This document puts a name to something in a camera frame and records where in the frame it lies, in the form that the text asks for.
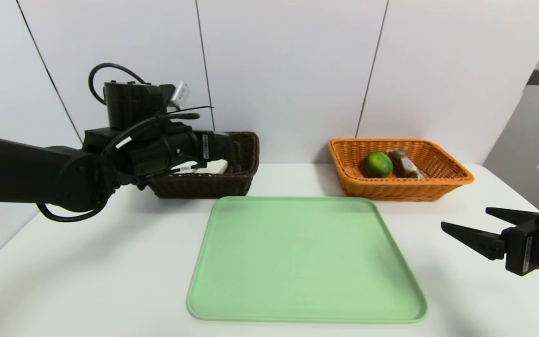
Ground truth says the black left camera cable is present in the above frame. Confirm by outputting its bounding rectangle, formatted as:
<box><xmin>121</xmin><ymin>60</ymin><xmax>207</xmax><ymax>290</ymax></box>
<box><xmin>88</xmin><ymin>63</ymin><xmax>151</xmax><ymax>106</ymax></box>

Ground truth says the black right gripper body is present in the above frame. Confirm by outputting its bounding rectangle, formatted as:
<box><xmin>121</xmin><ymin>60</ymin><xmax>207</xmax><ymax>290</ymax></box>
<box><xmin>501</xmin><ymin>209</ymin><xmax>539</xmax><ymax>278</ymax></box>

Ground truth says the orange wicker basket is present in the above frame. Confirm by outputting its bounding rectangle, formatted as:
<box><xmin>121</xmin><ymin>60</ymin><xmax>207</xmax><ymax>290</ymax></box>
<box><xmin>328</xmin><ymin>138</ymin><xmax>474</xmax><ymax>202</ymax></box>

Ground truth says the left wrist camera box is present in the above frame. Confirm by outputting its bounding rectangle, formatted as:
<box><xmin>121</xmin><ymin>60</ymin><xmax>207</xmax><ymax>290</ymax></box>
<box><xmin>166</xmin><ymin>81</ymin><xmax>190</xmax><ymax>112</ymax></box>

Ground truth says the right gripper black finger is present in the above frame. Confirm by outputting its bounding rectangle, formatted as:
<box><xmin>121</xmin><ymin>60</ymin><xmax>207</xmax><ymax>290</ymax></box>
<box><xmin>485</xmin><ymin>207</ymin><xmax>539</xmax><ymax>226</ymax></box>
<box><xmin>441</xmin><ymin>221</ymin><xmax>506</xmax><ymax>261</ymax></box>

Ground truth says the chocolate ball pack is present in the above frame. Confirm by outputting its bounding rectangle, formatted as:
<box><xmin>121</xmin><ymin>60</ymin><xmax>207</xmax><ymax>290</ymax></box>
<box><xmin>387</xmin><ymin>149</ymin><xmax>427</xmax><ymax>179</ymax></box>

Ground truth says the green lime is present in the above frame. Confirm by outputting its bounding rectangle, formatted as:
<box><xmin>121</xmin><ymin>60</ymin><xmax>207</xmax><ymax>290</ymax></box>
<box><xmin>362</xmin><ymin>151</ymin><xmax>393</xmax><ymax>178</ymax></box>

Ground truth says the white soap bar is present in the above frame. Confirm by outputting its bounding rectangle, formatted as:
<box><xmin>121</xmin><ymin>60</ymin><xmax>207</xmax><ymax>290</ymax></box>
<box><xmin>192</xmin><ymin>160</ymin><xmax>229</xmax><ymax>175</ymax></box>

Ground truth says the light green plastic tray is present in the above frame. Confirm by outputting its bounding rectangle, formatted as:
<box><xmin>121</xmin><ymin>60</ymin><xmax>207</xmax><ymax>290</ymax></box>
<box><xmin>186</xmin><ymin>196</ymin><xmax>428</xmax><ymax>323</ymax></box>

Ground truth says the dark brown wicker basket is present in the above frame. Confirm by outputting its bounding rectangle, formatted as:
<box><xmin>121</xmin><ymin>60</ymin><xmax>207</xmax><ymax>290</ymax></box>
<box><xmin>147</xmin><ymin>132</ymin><xmax>260</xmax><ymax>199</ymax></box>

